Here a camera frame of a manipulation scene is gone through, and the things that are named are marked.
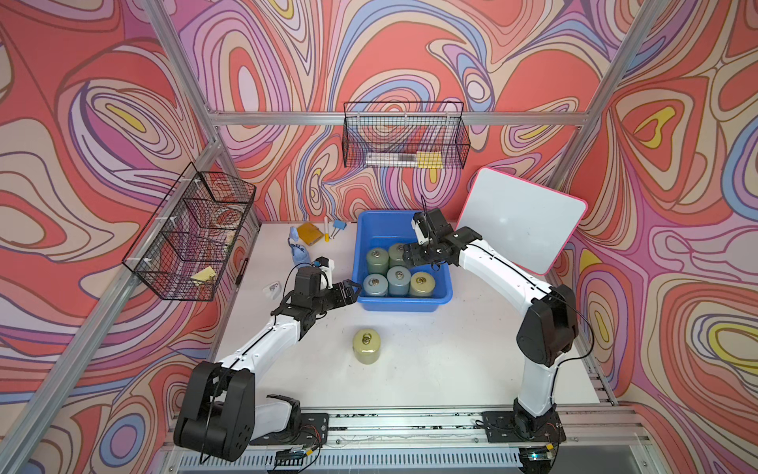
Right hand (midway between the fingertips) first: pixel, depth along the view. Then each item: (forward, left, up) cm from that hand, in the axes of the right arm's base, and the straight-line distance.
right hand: (418, 260), depth 89 cm
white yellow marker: (+28, +33, -13) cm, 45 cm away
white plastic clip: (0, +49, -13) cm, 50 cm away
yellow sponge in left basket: (-11, +55, +12) cm, 58 cm away
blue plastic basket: (+18, +11, -4) cm, 21 cm away
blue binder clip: (+31, +29, -14) cm, 45 cm away
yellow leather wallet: (+26, +39, -12) cm, 48 cm away
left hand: (-8, +19, -3) cm, 21 cm away
